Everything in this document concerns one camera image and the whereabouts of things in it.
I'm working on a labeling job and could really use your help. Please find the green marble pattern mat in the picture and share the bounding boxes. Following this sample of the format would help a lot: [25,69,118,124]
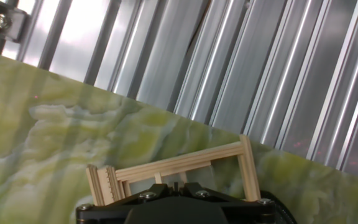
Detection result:
[0,48,358,224]

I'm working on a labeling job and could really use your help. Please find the wooden model window frame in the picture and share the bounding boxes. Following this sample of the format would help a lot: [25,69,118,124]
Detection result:
[85,134,262,207]

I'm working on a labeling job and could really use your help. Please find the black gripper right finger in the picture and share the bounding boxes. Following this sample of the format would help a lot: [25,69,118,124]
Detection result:
[175,181,232,203]

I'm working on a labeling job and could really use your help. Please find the black C-clamp with steel screw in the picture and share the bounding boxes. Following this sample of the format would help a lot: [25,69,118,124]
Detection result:
[259,189,298,224]

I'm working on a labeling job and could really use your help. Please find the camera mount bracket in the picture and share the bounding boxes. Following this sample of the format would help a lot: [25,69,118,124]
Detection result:
[0,0,31,44]

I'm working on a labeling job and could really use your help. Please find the wooden sliding window sash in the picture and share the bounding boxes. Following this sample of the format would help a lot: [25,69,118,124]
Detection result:
[153,160,213,187]

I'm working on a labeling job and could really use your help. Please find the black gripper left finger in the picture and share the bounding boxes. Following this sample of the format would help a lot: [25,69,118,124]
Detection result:
[119,181,177,205]

